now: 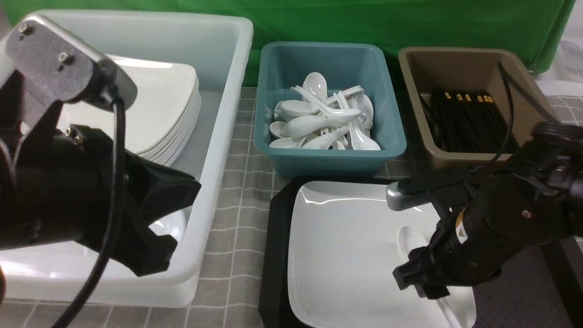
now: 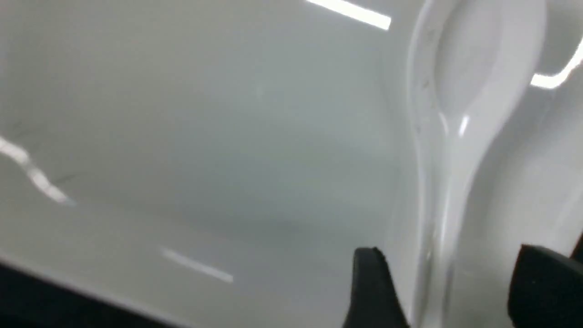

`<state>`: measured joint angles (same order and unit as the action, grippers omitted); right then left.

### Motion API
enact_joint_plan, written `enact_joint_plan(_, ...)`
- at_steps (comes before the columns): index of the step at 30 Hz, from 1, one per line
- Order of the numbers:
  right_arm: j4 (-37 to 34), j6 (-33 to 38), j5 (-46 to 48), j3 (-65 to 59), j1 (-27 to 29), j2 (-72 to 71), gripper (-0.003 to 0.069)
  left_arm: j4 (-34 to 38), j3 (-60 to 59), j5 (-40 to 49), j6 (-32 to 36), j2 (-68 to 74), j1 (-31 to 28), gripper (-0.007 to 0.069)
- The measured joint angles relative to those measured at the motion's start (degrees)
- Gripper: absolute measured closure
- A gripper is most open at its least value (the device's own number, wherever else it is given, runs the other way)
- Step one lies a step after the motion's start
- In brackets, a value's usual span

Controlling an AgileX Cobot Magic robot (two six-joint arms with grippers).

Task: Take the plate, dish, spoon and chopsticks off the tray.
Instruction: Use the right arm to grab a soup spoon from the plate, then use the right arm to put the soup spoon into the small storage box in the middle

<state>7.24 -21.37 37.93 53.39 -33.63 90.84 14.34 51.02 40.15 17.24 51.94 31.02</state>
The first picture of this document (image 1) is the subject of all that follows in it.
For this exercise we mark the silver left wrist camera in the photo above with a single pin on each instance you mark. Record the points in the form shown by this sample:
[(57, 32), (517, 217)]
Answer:
[(62, 65)]

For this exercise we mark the white ceramic soup spoon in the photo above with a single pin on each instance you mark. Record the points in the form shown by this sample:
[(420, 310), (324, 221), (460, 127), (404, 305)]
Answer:
[(409, 239)]

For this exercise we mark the large white square plate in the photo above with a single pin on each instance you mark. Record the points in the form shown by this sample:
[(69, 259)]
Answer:
[(343, 248)]

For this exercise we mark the small white bowl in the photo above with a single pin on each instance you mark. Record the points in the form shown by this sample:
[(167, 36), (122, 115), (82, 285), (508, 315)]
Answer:
[(174, 225)]

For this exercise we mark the pile of white spoons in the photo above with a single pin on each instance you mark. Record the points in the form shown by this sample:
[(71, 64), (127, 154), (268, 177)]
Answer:
[(318, 121)]

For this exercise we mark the grey checked tablecloth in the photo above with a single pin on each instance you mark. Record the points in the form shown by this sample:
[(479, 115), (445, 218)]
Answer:
[(228, 290)]

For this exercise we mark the brown plastic bin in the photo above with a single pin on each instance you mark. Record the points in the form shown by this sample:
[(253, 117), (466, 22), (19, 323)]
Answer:
[(468, 69)]

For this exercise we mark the large white plastic tub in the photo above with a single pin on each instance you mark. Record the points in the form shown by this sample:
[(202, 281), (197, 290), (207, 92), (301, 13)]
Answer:
[(218, 48)]

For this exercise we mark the stack of white plates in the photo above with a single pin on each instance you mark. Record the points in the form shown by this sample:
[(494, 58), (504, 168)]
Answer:
[(162, 118)]

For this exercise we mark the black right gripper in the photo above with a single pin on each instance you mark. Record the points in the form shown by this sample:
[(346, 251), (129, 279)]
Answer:
[(534, 198)]

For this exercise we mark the bundle of black chopsticks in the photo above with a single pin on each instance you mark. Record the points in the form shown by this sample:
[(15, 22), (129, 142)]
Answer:
[(466, 121)]

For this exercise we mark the teal plastic bin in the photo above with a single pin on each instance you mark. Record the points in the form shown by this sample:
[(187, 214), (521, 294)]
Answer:
[(284, 65)]

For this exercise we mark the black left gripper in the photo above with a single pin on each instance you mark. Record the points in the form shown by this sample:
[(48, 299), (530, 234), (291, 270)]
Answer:
[(94, 193)]

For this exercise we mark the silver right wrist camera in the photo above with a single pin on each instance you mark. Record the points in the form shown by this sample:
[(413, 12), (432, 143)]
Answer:
[(398, 200)]

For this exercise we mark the green backdrop cloth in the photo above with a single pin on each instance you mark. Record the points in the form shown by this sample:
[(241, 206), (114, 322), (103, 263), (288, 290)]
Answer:
[(531, 29)]

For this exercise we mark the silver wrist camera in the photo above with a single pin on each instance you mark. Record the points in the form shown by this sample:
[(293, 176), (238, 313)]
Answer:
[(62, 65), (398, 200)]

